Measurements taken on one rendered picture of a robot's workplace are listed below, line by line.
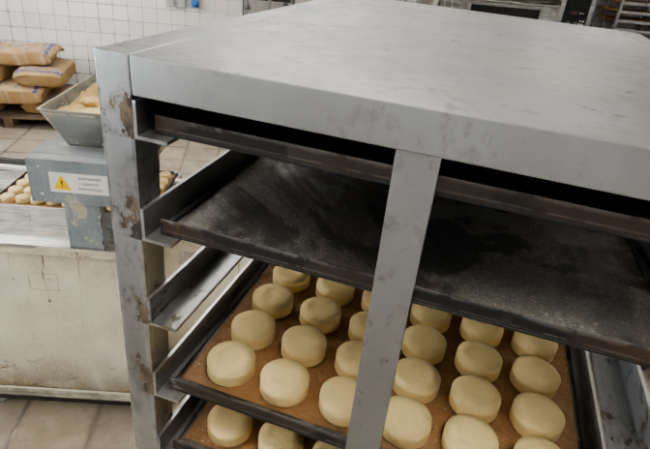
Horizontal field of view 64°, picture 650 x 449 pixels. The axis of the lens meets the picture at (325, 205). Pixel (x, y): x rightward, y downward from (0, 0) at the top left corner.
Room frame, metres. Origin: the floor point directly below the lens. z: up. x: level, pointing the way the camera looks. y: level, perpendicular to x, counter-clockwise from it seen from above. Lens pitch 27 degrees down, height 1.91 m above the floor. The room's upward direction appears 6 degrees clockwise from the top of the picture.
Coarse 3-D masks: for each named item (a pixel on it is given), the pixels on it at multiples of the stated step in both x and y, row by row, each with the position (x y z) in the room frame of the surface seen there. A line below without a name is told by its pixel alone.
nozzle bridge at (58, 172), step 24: (48, 144) 1.64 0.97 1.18; (48, 168) 1.52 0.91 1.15; (72, 168) 1.52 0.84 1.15; (96, 168) 1.53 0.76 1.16; (48, 192) 1.52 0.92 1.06; (72, 192) 1.52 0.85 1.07; (96, 192) 1.53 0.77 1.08; (72, 216) 1.52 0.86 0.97; (96, 216) 1.53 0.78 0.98; (72, 240) 1.52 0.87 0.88; (96, 240) 1.53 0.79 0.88
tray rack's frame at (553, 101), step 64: (320, 0) 0.83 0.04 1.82; (384, 0) 0.94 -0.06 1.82; (128, 64) 0.36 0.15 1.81; (192, 64) 0.35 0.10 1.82; (256, 64) 0.38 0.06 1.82; (320, 64) 0.40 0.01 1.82; (384, 64) 0.43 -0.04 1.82; (448, 64) 0.45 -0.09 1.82; (512, 64) 0.49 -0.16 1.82; (576, 64) 0.52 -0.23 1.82; (640, 64) 0.57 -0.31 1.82; (128, 128) 0.37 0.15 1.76; (320, 128) 0.33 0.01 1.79; (384, 128) 0.31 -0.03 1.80; (448, 128) 0.30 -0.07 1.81; (512, 128) 0.29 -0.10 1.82; (576, 128) 0.30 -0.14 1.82; (640, 128) 0.32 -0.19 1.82; (128, 192) 0.37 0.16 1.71; (640, 192) 0.27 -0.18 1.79; (128, 256) 0.37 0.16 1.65; (384, 256) 0.32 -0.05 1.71; (128, 320) 0.37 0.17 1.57; (384, 320) 0.32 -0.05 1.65; (384, 384) 0.31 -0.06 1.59
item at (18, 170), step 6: (0, 168) 1.98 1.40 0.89; (6, 168) 1.98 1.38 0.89; (12, 168) 1.99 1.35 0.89; (18, 168) 1.99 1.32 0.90; (24, 168) 1.99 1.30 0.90; (0, 174) 1.98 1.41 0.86; (6, 174) 1.98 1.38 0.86; (12, 174) 1.99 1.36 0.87; (18, 174) 1.99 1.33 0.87; (180, 180) 2.04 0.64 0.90
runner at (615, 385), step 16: (592, 352) 0.39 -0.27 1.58; (592, 368) 0.37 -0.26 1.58; (608, 368) 0.37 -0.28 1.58; (624, 368) 0.36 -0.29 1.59; (640, 368) 0.34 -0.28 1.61; (608, 384) 0.35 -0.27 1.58; (624, 384) 0.35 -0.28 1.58; (640, 384) 0.33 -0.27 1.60; (608, 400) 0.33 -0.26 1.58; (624, 400) 0.33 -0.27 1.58; (640, 400) 0.31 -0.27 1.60; (608, 416) 0.31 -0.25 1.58; (624, 416) 0.31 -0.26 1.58; (640, 416) 0.30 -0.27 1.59; (608, 432) 0.30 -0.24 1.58; (624, 432) 0.30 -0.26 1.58; (640, 432) 0.29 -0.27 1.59; (608, 448) 0.28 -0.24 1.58; (624, 448) 0.28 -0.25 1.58; (640, 448) 0.28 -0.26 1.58
